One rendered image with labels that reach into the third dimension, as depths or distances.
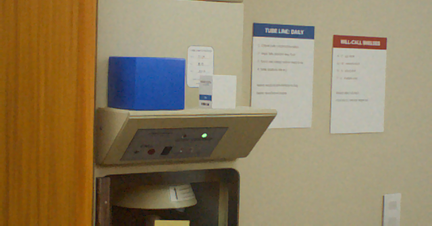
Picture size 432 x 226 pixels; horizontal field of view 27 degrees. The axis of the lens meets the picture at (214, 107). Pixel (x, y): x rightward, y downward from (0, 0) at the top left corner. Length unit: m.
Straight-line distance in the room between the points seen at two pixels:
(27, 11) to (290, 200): 1.05
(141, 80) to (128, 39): 0.13
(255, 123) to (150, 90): 0.24
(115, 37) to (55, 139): 0.21
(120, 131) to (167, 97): 0.10
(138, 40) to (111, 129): 0.19
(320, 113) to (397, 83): 0.31
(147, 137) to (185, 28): 0.24
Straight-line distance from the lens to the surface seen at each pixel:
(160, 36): 1.64
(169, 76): 1.52
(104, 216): 1.60
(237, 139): 1.67
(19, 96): 1.68
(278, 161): 2.38
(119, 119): 1.50
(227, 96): 1.62
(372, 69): 2.59
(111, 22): 1.59
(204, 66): 1.69
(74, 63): 1.47
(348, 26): 2.53
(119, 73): 1.54
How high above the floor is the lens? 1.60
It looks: 3 degrees down
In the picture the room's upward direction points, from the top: 2 degrees clockwise
